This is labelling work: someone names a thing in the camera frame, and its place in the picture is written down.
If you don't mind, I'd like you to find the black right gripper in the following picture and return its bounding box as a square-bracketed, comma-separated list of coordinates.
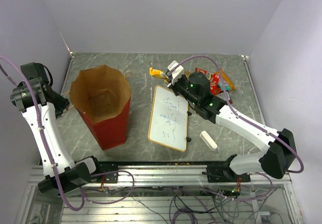
[167, 74, 200, 106]

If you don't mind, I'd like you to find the yellow snack bar wrapper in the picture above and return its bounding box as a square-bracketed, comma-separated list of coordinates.
[149, 67, 169, 81]

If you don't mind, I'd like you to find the red cookie snack bag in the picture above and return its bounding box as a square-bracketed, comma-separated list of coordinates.
[195, 67, 222, 96]

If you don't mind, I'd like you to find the red brown paper bag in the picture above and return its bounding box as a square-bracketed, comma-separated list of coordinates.
[69, 65, 131, 151]

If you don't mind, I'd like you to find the orange honey snack bag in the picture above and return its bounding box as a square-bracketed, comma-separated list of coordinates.
[219, 69, 236, 90]

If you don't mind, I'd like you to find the teal snack bar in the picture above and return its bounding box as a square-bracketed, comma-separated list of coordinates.
[218, 80, 231, 91]

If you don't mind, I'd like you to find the red Doritos bag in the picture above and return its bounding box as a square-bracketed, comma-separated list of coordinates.
[217, 91, 232, 104]

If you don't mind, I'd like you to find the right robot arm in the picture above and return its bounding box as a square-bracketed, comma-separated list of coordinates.
[168, 72, 296, 182]

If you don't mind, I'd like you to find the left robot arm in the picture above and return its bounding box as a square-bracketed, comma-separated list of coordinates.
[10, 62, 103, 195]

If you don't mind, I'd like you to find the yellow framed whiteboard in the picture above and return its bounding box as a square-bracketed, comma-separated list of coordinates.
[147, 85, 189, 152]

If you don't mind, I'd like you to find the white whiteboard eraser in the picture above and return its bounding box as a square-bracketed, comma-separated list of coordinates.
[200, 131, 218, 151]

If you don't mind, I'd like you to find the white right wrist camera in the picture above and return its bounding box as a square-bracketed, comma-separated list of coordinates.
[166, 60, 184, 85]

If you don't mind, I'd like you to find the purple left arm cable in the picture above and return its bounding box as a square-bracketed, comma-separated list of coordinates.
[0, 55, 135, 211]

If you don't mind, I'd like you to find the aluminium mounting rail frame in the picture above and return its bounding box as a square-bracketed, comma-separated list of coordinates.
[20, 53, 304, 223]

